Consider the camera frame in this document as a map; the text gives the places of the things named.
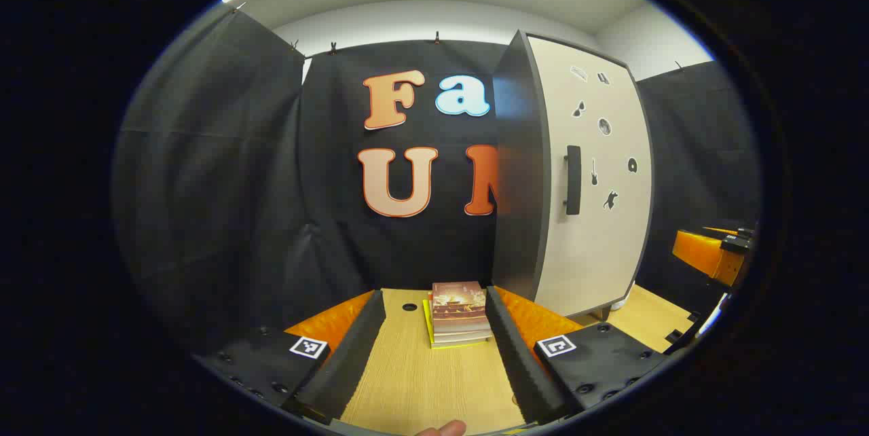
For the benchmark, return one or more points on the yellow book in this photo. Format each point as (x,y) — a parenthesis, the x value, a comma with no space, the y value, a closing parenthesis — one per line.
(426,324)

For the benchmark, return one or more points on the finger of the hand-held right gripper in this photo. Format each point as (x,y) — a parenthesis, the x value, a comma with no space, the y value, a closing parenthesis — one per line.
(703,252)

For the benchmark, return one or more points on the grey cabinet door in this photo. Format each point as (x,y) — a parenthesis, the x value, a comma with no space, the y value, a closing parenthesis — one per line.
(597,252)

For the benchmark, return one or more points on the white paged book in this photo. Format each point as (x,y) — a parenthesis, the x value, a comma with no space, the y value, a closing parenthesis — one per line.
(461,337)

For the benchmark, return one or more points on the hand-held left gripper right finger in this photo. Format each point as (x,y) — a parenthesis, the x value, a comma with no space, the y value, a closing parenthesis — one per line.
(516,368)

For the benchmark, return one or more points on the black backdrop cloth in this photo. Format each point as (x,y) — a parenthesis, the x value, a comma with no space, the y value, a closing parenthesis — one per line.
(237,185)

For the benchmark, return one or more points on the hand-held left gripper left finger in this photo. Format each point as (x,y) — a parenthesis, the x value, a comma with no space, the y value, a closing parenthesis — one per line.
(353,361)

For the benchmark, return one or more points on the grey cabinet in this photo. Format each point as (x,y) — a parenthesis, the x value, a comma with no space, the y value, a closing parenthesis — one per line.
(519,185)

